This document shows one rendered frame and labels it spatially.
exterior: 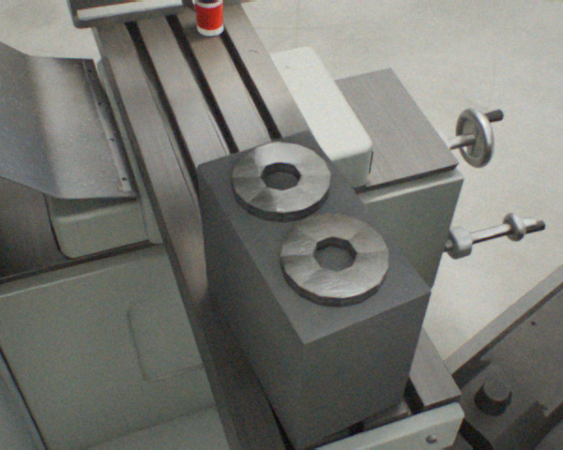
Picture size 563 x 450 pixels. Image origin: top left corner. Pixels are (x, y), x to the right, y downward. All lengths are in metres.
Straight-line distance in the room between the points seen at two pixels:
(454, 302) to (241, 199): 1.43
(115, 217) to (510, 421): 0.64
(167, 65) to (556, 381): 0.75
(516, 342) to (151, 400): 0.68
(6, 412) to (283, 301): 0.81
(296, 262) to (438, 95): 2.05
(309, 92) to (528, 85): 1.57
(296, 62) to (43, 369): 0.66
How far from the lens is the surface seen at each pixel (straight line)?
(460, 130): 1.54
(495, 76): 2.76
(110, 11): 1.23
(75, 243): 1.13
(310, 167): 0.69
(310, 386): 0.65
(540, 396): 1.25
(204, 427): 1.60
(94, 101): 1.21
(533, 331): 1.31
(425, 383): 0.80
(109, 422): 1.55
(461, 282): 2.10
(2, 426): 1.37
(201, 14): 1.18
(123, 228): 1.13
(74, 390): 1.42
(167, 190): 0.95
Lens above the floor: 1.63
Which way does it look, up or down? 49 degrees down
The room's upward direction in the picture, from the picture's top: 2 degrees clockwise
